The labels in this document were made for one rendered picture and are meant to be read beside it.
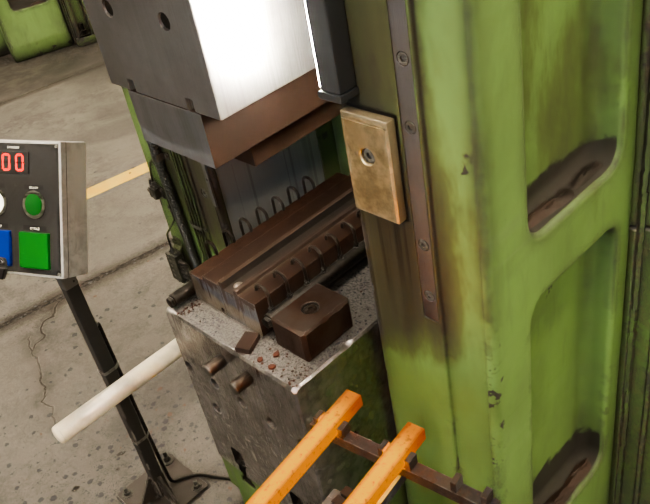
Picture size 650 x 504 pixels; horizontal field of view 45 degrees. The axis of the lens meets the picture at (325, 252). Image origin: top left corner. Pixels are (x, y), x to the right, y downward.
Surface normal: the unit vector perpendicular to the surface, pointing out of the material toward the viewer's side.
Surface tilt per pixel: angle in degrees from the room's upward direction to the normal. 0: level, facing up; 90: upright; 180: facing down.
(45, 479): 0
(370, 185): 90
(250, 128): 90
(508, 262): 89
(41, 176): 60
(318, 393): 90
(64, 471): 0
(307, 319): 0
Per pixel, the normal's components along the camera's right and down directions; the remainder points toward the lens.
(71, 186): 0.93, 0.07
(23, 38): 0.46, 0.46
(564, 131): 0.70, 0.30
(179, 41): -0.69, 0.51
